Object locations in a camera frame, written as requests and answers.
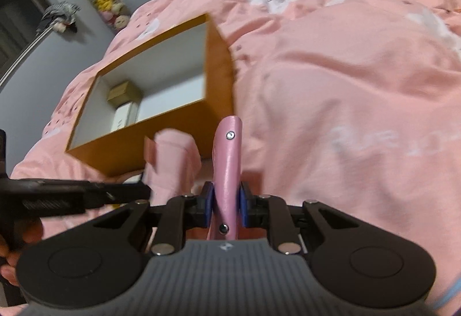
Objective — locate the person's left hand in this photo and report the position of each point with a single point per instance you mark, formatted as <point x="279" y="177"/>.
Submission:
<point x="32" y="231"/>

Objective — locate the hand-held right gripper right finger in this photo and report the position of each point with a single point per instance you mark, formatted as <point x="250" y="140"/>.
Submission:
<point x="245" y="204"/>

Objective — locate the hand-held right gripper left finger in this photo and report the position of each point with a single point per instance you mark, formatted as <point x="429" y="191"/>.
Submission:
<point x="207" y="204"/>

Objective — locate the pink cloth pouch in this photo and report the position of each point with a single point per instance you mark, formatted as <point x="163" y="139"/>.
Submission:
<point x="173" y="157"/>

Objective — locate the pink snap wallet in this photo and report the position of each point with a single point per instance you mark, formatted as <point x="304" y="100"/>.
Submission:
<point x="227" y="164"/>

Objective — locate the long white box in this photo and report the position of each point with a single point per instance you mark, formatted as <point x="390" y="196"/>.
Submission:
<point x="124" y="117"/>

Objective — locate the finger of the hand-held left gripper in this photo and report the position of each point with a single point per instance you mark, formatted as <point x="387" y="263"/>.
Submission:
<point x="119" y="190"/>

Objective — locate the yellow cardboard box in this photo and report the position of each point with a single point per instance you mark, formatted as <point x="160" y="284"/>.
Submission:
<point x="126" y="150"/>

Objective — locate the pink printed blanket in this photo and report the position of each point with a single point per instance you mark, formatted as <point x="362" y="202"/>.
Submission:
<point x="342" y="85"/>

